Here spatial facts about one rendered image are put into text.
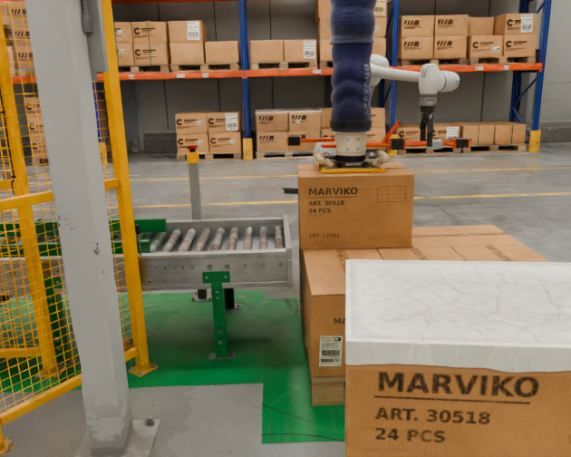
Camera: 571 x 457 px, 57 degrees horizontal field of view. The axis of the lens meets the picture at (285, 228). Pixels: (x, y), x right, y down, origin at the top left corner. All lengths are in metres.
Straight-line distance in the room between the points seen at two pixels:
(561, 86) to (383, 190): 10.20
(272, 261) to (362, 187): 0.61
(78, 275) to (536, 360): 1.54
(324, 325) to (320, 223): 0.68
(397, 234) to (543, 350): 2.00
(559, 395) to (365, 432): 0.32
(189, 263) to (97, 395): 0.84
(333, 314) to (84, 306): 1.01
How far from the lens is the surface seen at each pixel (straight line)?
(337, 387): 2.49
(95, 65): 2.03
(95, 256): 1.98
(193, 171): 3.43
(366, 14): 2.84
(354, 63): 2.82
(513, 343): 0.93
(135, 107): 11.52
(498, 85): 12.23
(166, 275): 2.76
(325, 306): 2.30
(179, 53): 10.07
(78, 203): 1.94
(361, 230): 2.84
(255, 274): 2.71
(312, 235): 2.82
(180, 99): 11.39
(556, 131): 12.69
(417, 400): 0.94
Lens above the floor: 1.43
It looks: 16 degrees down
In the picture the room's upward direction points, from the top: 1 degrees counter-clockwise
